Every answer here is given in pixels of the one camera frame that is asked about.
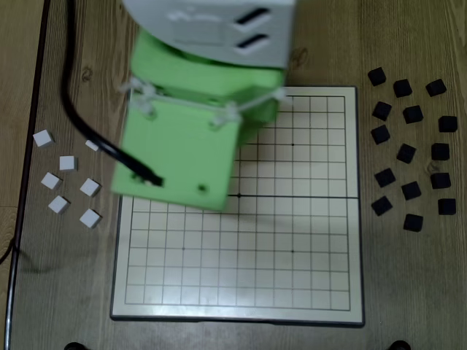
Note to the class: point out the white Go board with grid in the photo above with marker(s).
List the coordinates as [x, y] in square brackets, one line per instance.
[292, 237]

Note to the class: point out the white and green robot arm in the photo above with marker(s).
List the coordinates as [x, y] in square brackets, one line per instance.
[204, 76]

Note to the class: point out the black cube stone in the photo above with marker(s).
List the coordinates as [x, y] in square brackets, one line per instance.
[406, 153]
[436, 87]
[413, 114]
[448, 123]
[413, 222]
[380, 134]
[402, 88]
[440, 180]
[385, 177]
[381, 110]
[411, 190]
[376, 76]
[447, 206]
[382, 206]
[440, 151]

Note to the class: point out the white cube stone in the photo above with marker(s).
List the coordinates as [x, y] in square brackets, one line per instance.
[89, 187]
[90, 218]
[58, 204]
[51, 180]
[91, 145]
[68, 163]
[44, 138]

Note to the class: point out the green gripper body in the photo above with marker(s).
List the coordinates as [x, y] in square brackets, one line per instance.
[204, 78]

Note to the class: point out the black round stand foot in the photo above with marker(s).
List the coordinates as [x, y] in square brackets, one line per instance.
[399, 345]
[74, 346]

